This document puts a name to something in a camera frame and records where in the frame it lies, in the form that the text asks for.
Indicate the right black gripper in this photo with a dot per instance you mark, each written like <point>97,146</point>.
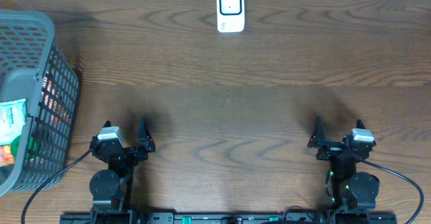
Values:
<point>317,140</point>

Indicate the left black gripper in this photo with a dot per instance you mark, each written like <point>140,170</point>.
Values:
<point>127,151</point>

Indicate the light blue wet wipes pack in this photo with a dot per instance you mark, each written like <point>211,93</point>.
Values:
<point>13,119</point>

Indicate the orange Kleenex tissue pack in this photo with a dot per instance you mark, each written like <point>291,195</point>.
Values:
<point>6,156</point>

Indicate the green lid white jar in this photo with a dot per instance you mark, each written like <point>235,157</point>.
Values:
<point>15,146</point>

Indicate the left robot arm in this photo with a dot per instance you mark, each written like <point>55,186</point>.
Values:
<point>111,188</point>

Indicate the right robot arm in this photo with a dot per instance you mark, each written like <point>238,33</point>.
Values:
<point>354,193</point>

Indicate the white barcode scanner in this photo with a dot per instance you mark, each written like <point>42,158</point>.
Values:
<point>230,16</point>

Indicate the grey plastic mesh basket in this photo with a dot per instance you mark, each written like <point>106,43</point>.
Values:
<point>34,69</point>

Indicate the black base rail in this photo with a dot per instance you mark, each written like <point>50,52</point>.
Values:
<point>171,218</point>

